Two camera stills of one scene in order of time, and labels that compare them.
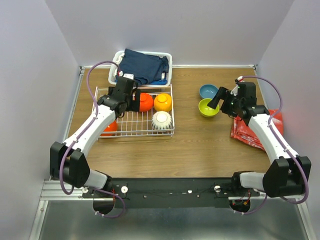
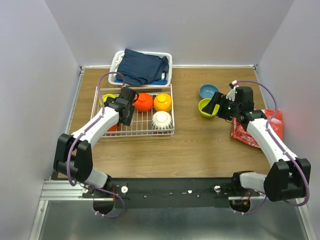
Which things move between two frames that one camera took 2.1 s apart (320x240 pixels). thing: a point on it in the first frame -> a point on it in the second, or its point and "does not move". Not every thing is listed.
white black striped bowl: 162,120 does not move
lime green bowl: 206,111 does not move
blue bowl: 208,91 does not move
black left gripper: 133,105 -> 127,121
